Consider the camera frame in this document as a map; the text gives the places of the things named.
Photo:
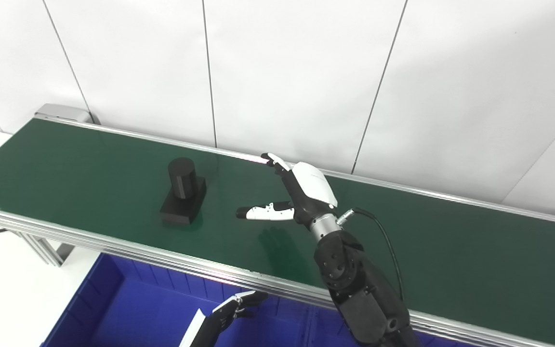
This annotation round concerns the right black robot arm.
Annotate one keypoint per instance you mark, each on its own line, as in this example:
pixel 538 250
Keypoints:
pixel 359 289

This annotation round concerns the green conveyor belt aluminium frame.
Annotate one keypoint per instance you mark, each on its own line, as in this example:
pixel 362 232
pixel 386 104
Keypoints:
pixel 89 188

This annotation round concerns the aluminium conveyor leg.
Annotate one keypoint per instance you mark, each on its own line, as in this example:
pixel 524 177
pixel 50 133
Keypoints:
pixel 41 248

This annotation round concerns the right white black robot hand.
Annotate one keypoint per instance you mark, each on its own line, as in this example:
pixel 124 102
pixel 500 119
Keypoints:
pixel 309 190

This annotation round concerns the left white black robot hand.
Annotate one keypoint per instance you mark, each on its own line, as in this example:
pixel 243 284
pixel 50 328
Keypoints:
pixel 210 327

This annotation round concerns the black cylinder-on-block part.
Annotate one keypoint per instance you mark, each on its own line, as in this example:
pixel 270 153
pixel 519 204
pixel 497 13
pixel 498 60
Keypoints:
pixel 183 193

